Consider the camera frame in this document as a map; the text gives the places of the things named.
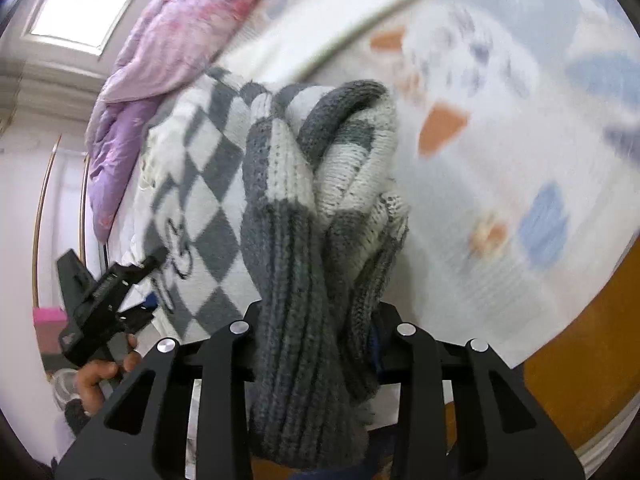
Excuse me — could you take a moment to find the white framed window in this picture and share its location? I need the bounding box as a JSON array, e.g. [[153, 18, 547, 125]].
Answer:
[[30, 0, 161, 56]]

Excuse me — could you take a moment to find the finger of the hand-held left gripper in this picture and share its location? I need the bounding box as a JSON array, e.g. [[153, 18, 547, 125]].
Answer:
[[116, 300, 157, 334], [119, 245, 169, 283]]

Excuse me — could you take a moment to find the person's left hand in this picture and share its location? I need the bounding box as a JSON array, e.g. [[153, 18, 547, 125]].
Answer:
[[75, 335, 145, 416]]

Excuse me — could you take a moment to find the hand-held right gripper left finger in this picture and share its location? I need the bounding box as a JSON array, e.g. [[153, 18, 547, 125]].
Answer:
[[55, 305, 262, 480]]

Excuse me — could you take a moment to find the pink towel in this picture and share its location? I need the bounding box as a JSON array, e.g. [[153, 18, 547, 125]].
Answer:
[[32, 307, 69, 357]]

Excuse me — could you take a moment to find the purple floral quilt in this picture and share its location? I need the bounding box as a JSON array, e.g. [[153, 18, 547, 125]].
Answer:
[[85, 0, 301, 241]]

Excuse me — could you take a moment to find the grey white checkered cardigan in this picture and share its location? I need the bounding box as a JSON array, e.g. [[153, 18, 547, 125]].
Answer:
[[135, 67, 411, 471]]

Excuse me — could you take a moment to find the printed bed sheet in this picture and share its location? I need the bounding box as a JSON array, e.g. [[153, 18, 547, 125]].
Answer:
[[100, 0, 640, 461]]

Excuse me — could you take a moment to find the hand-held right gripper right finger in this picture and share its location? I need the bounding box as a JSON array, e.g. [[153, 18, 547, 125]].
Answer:
[[372, 302, 586, 480]]

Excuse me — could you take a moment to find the white standing fan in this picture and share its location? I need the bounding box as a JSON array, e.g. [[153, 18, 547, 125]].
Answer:
[[51, 367, 84, 407]]

